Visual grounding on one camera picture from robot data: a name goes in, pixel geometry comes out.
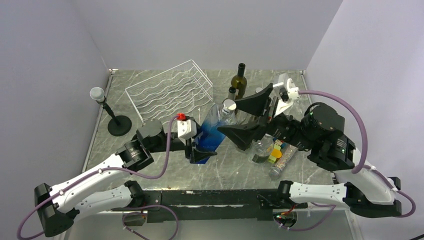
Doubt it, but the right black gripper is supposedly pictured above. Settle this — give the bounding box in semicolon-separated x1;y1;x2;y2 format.
217;82;316;151

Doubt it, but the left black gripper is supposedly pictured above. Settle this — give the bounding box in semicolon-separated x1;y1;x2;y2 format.
148;121;218;162

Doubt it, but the blue glass bottle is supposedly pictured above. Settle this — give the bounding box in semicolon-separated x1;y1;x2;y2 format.
193;99;237;152

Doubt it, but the labelled dark wine bottle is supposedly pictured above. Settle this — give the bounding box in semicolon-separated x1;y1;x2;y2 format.
227;86;238;101

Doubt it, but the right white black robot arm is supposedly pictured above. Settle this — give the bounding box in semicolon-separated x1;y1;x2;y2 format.
218;83;402;218

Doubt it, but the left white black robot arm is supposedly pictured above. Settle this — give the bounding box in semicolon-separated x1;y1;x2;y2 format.
34;114;216;237

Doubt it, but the small clear round bottle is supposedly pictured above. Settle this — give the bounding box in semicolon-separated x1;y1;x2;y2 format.
247;134;275;164

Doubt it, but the dark green wine bottle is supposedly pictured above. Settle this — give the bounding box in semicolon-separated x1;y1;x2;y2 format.
231;63;248;100

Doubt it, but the glitter filled tube bottle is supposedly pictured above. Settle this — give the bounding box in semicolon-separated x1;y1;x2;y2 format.
268;144;298;180

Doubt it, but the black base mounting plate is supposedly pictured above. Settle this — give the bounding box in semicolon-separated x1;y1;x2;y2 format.
139;189;293;223

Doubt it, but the black microphone on stand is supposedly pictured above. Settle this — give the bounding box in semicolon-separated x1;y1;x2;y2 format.
89;87;132;137

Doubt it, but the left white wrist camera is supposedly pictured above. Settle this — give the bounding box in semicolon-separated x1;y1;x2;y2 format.
177;119;199;141

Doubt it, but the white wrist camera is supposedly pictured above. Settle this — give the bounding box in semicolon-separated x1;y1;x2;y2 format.
273;73;300;117
177;119;199;141

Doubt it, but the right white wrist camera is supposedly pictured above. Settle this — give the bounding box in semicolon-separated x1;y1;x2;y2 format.
273;73;300;117

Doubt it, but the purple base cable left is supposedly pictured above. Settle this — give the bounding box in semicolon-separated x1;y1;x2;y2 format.
121;204;180;240

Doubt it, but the white wire wine rack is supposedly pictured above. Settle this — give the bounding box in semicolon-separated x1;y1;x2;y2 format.
125;59;214;124

